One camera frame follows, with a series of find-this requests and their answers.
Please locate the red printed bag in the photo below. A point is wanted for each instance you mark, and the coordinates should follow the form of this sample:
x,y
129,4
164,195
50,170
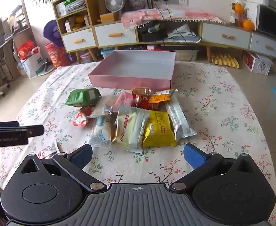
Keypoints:
x,y
58,56

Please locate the clear pastry packet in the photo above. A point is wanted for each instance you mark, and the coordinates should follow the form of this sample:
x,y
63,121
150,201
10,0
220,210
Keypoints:
x,y
102,107

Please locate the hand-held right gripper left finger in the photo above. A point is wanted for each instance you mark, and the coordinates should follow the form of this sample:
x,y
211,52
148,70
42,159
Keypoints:
x,y
81,156

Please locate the orange wooden box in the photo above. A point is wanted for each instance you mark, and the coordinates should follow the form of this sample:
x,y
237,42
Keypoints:
x,y
108,17

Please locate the yellow egg tray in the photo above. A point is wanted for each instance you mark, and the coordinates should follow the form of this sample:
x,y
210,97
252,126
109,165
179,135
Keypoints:
x,y
225,60

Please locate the clear red snack packet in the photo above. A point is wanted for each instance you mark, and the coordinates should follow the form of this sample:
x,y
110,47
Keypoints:
x,y
48,149

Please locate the pink cardboard box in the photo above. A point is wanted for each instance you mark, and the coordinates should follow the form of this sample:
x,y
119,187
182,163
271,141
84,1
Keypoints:
x,y
128,81

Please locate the small white carton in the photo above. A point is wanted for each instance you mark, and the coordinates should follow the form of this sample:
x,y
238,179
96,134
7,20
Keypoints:
x,y
68,26

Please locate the wall power outlets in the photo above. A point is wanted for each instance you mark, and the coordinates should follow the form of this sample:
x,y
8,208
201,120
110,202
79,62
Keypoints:
x,y
175,0

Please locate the pink floral cloth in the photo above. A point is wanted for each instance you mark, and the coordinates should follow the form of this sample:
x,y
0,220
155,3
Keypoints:
x,y
140,16

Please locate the wooden desk with shelves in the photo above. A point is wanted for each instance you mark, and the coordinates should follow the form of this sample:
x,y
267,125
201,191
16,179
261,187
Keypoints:
x,y
25,11

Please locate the pink snack packet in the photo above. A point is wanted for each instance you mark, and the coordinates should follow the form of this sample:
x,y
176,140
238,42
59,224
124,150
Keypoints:
x,y
126,100

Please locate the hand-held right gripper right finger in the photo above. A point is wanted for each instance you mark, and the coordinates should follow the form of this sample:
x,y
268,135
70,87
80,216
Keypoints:
x,y
194,156

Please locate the orange fruit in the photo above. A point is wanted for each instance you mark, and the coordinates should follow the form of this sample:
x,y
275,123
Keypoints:
x,y
238,8
248,24

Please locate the black storage bin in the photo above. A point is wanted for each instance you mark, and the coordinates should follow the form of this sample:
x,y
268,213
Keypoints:
x,y
152,36

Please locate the clear bin with pink contents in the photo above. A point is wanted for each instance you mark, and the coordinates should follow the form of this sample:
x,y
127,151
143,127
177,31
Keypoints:
x,y
86,57

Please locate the white drawer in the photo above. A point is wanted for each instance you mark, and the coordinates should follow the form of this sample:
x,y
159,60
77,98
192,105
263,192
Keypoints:
x,y
257,43
126,35
213,33
69,38

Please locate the small red white snack packet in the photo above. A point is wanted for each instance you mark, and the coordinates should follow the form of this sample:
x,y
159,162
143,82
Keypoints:
x,y
80,119

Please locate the white paper bag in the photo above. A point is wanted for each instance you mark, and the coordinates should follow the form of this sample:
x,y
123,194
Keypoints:
x,y
31,66

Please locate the pile of papers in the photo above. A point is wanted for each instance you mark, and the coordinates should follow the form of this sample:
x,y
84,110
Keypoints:
x,y
182,34

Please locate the clear bin with blue lid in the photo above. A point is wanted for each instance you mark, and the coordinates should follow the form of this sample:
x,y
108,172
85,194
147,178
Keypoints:
x,y
108,53

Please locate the floral tablecloth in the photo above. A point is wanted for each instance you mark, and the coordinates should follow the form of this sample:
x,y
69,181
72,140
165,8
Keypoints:
x,y
222,113

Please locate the red gift bag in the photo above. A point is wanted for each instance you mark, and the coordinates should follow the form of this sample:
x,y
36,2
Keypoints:
x,y
26,50

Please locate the stack of papers and bags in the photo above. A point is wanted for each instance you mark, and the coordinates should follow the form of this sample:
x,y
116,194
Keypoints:
x,y
74,6

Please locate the purple hat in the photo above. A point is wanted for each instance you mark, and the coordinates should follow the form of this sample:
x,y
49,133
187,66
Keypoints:
x,y
49,33

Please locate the red toast snack packet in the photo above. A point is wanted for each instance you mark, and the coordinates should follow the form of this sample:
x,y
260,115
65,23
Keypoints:
x,y
141,100

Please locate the yellow fruit on shelf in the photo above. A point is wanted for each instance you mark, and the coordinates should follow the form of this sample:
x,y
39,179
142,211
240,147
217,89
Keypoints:
x,y
78,20

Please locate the green snack packet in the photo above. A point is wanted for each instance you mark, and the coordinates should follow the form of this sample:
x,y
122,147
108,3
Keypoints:
x,y
81,96

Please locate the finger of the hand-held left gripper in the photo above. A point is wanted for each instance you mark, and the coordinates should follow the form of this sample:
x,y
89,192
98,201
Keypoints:
x,y
35,130

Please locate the blue white bread packet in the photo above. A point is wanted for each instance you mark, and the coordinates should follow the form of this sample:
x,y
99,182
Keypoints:
x,y
100,131

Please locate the cream yellow snack packet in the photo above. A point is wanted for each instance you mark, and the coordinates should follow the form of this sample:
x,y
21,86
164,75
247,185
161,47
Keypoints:
x,y
128,127

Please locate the orange snack packet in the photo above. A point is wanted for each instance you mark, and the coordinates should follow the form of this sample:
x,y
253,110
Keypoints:
x,y
162,96

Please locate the white decorative box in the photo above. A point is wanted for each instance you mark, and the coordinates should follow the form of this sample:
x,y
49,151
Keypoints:
x,y
262,66

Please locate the wooden shelf cabinet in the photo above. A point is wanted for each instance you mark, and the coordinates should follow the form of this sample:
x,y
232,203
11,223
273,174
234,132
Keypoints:
x,y
92,4

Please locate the silver snack packet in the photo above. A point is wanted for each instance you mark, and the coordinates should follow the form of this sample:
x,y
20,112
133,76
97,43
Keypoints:
x,y
178,120

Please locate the wooden TV cabinet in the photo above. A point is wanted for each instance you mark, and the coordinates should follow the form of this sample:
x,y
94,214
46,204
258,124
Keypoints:
x,y
208,53

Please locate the black microwave oven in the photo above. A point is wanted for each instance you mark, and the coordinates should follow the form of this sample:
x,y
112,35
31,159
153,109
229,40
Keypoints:
x,y
269,21

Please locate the clear bin with yellow contents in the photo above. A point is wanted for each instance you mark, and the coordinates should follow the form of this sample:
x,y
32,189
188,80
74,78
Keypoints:
x,y
186,55

